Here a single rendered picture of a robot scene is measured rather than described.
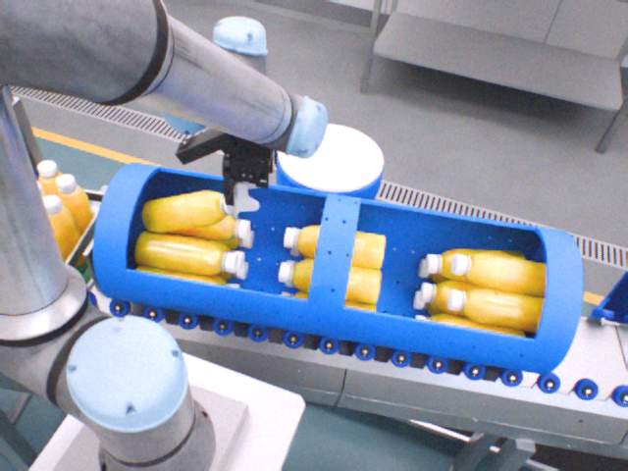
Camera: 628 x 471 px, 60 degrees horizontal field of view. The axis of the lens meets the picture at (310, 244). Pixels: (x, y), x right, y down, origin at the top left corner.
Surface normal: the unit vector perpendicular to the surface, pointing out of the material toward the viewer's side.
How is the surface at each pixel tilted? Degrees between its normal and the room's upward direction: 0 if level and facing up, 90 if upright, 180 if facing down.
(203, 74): 85
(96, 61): 99
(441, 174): 0
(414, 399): 70
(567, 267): 12
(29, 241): 88
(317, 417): 0
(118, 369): 5
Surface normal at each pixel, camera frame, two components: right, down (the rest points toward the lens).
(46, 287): 0.81, 0.44
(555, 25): -0.33, 0.69
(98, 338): 0.15, -0.63
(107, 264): -0.12, 0.41
